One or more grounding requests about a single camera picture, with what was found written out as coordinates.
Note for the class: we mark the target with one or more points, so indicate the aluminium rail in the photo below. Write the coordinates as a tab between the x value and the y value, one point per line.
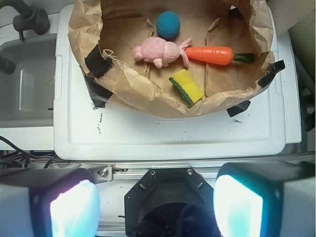
107	172

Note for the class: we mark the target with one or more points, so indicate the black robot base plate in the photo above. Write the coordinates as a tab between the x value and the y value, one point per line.
170	203

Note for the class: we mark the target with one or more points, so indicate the blue textured ball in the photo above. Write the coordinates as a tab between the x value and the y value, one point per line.
168	25

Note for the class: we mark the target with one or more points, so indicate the orange plastic carrot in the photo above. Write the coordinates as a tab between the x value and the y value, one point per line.
219	55

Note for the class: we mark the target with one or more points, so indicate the pink plush bunny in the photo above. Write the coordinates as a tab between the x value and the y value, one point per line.
161	52

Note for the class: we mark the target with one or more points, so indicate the white plastic tray lid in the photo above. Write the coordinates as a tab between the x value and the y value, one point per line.
113	133

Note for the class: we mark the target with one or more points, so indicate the gripper left finger with pad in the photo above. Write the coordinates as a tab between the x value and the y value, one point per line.
48	203

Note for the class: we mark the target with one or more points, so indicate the brown paper bag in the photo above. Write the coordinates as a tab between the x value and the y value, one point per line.
103	34

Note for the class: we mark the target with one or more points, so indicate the dark grey faucet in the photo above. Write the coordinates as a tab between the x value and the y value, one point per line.
29	18

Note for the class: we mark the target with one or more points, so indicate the gripper right finger with pad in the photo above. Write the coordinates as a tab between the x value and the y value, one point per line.
268	199

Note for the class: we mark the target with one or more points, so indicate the yellow green sponge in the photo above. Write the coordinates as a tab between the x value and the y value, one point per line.
187	86

